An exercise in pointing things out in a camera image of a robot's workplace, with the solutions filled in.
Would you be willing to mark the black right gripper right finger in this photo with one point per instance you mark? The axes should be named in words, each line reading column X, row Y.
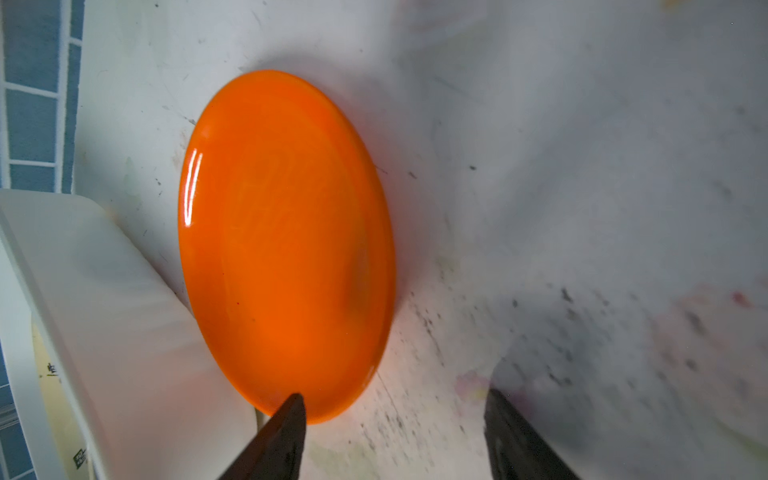
column 516, row 450

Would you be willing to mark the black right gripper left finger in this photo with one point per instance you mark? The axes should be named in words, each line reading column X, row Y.
column 276, row 451

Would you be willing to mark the orange plate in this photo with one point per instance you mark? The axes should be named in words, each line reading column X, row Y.
column 286, row 245

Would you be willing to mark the white plastic bin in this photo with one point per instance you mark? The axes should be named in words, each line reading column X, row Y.
column 148, row 396

